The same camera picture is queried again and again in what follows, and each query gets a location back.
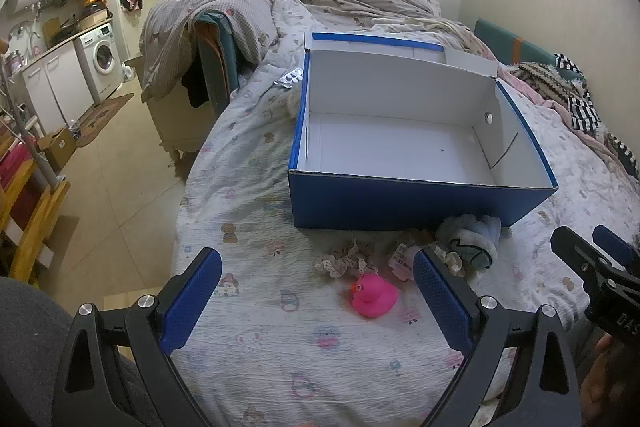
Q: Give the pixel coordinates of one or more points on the beige knitted cloth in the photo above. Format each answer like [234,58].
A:
[542,79]

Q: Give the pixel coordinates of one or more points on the pink rubber duck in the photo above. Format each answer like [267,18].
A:
[372,297]

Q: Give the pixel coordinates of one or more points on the printed white bed sheet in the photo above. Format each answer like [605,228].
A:
[260,187]

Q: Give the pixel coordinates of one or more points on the rumpled beige duvet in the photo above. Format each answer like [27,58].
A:
[225,14]

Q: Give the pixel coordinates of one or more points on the red cloth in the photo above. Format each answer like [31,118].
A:
[15,172]

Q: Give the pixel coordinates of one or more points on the silver pill blister pack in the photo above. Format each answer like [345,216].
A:
[290,78]

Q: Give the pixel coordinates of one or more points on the white washing machine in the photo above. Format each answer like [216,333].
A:
[102,57]

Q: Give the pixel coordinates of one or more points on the small cardboard box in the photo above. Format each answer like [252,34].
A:
[60,149]

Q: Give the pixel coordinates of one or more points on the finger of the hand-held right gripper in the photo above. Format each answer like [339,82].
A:
[575,254]
[615,247]

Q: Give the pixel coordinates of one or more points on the blue cardboard box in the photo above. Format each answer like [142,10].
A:
[400,202]

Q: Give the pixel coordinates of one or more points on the cream ruffled scrunchie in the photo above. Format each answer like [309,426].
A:
[452,263]

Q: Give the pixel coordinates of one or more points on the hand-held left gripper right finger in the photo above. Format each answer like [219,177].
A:
[440,302]

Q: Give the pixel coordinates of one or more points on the teal padded headboard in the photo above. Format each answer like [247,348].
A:
[505,42]

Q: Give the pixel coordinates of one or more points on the teal jacket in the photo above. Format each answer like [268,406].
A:
[220,57]

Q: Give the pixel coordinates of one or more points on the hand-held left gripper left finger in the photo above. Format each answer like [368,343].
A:
[192,302]

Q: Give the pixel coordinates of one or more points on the black white striped cloth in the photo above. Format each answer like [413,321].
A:
[580,107]

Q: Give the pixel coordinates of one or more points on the beige lace scrunchie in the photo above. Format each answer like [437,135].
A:
[340,262]

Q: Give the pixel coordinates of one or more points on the person's grey trouser leg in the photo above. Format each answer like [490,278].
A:
[35,327]

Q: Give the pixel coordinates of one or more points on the yellow wooden chair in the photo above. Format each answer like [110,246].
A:
[37,217]

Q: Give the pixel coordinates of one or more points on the brown floor rug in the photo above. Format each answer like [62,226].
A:
[105,114]

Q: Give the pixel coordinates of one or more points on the person's right hand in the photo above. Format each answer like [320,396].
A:
[612,377]

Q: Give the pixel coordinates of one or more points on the light blue fluffy cloth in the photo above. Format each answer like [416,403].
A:
[475,242]

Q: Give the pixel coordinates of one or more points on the light wooden cabinet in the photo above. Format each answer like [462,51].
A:
[175,122]

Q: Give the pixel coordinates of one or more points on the black hanging cloth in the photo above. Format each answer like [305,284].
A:
[196,87]

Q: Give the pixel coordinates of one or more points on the white kitchen cabinet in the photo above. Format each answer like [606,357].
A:
[55,87]

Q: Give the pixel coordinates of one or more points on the clear plastic labelled packet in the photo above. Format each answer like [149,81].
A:
[401,261]

